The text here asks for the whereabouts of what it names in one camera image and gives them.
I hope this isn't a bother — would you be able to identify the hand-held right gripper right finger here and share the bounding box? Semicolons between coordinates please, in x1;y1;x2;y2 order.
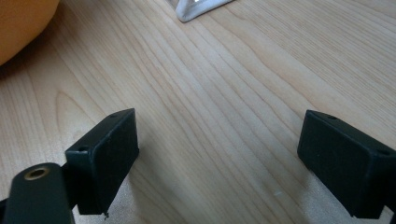
296;109;396;220

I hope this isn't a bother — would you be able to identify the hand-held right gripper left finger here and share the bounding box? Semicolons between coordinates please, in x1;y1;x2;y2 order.
64;107;140;218

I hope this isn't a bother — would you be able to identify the orange plush toy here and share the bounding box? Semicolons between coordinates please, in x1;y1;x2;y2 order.
0;0;61;67

